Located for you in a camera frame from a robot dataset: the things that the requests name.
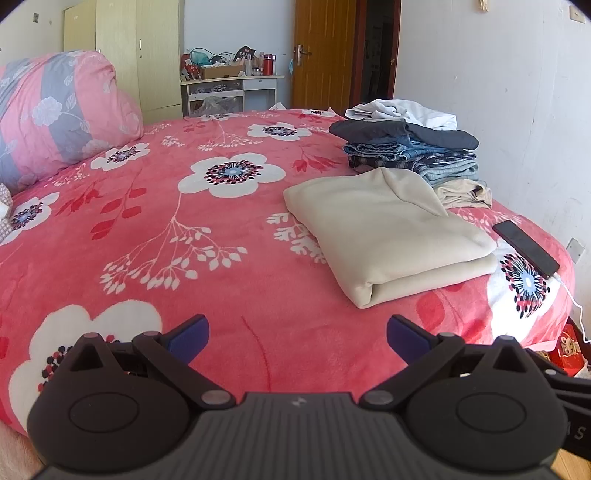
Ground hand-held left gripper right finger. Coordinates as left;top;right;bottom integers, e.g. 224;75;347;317
360;315;532;411

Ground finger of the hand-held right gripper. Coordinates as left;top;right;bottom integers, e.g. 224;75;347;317
526;348;591;407

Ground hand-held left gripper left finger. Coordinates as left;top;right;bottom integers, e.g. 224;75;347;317
60;314;237;411

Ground beige hoodie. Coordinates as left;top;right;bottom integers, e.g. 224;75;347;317
283;167;499;309

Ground stack of folded clothes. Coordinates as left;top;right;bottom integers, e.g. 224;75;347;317
344;138;480;188

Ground red box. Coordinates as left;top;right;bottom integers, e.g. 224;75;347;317
549;323;589;379

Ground pink floral blanket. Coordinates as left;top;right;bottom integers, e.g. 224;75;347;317
0;108;575;435

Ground black smartphone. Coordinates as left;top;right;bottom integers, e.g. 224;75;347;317
492;220;561;280

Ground beige trousers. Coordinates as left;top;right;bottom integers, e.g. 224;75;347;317
434;180;494;209

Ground plaid shirt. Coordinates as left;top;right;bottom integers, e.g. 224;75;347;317
347;154;478;176

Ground clear plastic bag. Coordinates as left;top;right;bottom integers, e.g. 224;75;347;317
198;96;234;116

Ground pink grey floral quilt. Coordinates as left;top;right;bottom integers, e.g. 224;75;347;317
0;51;145;195

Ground white desk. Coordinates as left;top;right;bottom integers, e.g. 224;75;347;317
180;75;284;116

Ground cardboard box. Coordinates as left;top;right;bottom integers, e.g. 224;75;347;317
201;65;245;80

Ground pale yellow wardrobe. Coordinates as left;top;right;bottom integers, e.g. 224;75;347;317
64;0;185;125

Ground wooden door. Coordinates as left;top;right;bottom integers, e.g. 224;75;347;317
292;0;358;110

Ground white charging cable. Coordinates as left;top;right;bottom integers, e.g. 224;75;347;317
551;272;591;344

